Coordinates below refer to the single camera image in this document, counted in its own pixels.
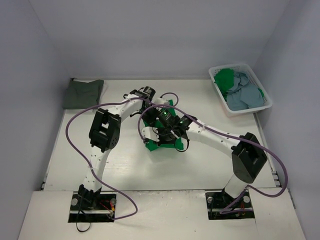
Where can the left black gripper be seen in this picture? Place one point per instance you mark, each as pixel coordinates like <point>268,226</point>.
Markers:
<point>151,114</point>

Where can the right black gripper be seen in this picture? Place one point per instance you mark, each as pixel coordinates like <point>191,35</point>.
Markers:
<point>168,135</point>

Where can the green t shirt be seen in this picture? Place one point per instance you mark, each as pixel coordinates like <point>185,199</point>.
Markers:
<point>151,145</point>
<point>224,79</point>

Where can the grey t shirt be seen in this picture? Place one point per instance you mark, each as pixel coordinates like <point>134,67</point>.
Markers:
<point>82,95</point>

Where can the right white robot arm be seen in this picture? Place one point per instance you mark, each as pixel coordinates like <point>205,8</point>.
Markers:
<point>247,157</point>

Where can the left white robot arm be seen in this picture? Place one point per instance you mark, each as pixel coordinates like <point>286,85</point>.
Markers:
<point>104,135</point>

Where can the light blue t shirt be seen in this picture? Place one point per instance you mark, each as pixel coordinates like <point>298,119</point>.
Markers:
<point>243,94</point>

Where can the white laundry basket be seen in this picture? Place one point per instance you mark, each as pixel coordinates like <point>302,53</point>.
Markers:
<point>253,79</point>

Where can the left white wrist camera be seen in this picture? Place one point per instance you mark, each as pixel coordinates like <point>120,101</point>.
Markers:
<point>161,102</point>

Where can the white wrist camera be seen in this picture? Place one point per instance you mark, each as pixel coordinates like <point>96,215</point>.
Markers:
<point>161,102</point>
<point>150,133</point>

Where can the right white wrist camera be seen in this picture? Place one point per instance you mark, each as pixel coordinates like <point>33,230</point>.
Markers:
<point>150,133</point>

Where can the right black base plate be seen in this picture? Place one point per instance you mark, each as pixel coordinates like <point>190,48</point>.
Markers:
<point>219,208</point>

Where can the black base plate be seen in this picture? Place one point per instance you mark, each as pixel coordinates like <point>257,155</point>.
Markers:
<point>219,208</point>
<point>102,212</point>

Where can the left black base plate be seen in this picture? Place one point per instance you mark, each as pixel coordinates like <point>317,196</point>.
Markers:
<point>102,212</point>

